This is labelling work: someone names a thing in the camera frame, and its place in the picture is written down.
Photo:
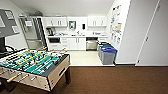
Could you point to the stainless steel dishwasher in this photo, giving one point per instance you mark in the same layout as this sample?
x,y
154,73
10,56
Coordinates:
x,y
91,43

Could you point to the white lower cabinet door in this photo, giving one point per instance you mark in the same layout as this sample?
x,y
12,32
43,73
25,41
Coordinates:
x,y
81,43
73,43

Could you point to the white cabinet door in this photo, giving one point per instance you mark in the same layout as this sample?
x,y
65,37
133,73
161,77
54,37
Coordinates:
x,y
90,21
97,21
73,43
103,21
81,43

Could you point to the chrome sink faucet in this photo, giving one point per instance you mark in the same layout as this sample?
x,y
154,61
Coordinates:
x,y
79,32

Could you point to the grey bin dark lid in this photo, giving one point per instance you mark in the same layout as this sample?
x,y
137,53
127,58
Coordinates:
x,y
102,46

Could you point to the grey bin blue lid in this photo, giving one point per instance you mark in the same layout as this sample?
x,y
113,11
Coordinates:
x,y
108,56

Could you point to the steel paper towel dispenser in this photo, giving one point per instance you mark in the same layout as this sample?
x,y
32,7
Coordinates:
x,y
72,24

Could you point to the white upper cabinet door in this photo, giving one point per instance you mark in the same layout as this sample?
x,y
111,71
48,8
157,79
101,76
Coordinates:
x,y
97,21
103,21
90,21

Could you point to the black microwave oven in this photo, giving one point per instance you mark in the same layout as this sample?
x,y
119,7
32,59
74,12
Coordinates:
x,y
54,40

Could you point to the black coffee machine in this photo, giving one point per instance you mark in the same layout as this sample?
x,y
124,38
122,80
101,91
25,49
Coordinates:
x,y
49,31

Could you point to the green foosball table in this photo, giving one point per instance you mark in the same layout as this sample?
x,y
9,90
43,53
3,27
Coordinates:
x,y
36,66

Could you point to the stainless steel refrigerator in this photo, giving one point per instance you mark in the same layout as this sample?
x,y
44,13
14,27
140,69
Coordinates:
x,y
33,33

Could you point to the white room door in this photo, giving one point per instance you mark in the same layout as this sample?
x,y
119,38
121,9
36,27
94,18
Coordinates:
x,y
155,33

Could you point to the grey bulletin board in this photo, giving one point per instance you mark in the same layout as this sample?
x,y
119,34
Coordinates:
x,y
8,22

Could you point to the colourful wall poster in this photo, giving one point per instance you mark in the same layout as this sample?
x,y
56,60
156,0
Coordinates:
x,y
116,25

